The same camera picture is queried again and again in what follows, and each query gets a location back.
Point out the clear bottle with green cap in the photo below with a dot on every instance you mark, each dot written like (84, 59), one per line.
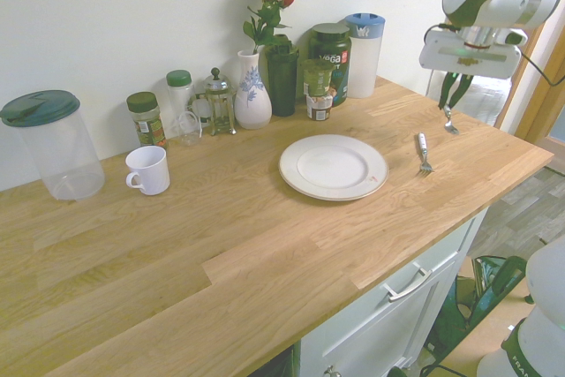
(178, 90)

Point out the small white and brown pot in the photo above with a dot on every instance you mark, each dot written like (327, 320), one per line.
(318, 107)

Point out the small clear glass cup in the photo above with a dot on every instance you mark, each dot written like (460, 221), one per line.
(190, 130)

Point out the metal spoon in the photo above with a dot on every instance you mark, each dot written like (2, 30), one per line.
(450, 125)

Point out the dark green Vega tub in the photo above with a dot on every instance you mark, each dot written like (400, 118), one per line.
(329, 48)

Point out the small green lidded jar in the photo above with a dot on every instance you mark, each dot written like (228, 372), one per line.
(317, 79)

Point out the green bag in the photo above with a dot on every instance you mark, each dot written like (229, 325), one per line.
(485, 288)

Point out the wooden door frame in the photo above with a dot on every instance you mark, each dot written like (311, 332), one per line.
(525, 85)

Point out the white mug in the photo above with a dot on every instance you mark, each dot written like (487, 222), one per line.
(150, 171)

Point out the jar with dark green lid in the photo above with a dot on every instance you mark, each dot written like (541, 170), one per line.
(148, 123)

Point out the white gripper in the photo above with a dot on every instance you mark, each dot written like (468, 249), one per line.
(468, 52)

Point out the glass french press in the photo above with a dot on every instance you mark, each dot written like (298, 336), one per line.
(218, 103)

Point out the white vase with blue flowers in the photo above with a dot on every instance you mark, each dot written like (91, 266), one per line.
(252, 99)

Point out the white plate with gold rim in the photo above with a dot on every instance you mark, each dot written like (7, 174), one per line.
(333, 167)

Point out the clear container with green lid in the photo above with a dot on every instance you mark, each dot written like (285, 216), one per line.
(57, 147)

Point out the clear pitcher with blue lid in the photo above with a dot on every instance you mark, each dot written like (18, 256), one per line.
(366, 63)

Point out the dark green shaker bottle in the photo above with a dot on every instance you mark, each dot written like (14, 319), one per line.
(281, 81)

